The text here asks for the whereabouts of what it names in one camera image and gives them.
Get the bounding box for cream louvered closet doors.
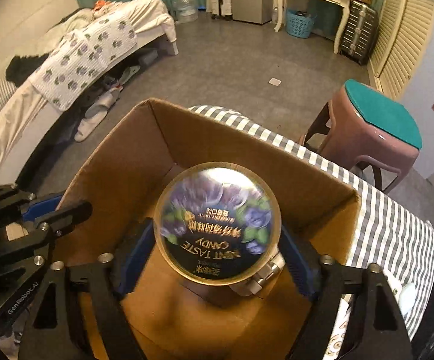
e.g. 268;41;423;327
369;0;434;102

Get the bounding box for silver metal object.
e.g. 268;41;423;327
229;253;286;298

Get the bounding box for pale green slipper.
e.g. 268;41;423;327
119;65;141;83

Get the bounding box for silver ribbed suitcase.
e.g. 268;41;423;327
340;0;379;66

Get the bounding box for teal seat cushion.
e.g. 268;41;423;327
344;79;423;150

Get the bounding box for white cartoon printed packet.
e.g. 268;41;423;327
324;294;354;360

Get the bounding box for pale green oval object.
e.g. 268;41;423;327
387;277;416;317

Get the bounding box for brown cardboard box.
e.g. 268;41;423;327
48;97;362;360

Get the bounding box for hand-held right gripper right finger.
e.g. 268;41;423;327
281;228;414;360

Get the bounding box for blue plastic basket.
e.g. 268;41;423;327
286;9;317;39

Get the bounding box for grey storage box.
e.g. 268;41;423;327
138;50;158;67

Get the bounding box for white slipper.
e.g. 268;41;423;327
74;118;109;143
85;95;115;120

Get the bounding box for clear plastic water jug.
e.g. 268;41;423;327
172;0;200;22

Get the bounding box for grey white checkered tablecloth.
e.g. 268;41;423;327
189;105;434;340

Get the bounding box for pink plastic stool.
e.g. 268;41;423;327
301;79;423;192

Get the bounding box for round blueberry print candy tin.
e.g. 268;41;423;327
154;160;282;285

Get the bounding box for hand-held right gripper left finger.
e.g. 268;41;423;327
18;219;155;360

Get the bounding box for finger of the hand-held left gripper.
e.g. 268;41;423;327
0;200;92;268
0;184;65;229

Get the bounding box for white floral print blanket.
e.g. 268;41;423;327
29;9;139;112

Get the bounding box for black cloth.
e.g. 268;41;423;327
6;54;58;83

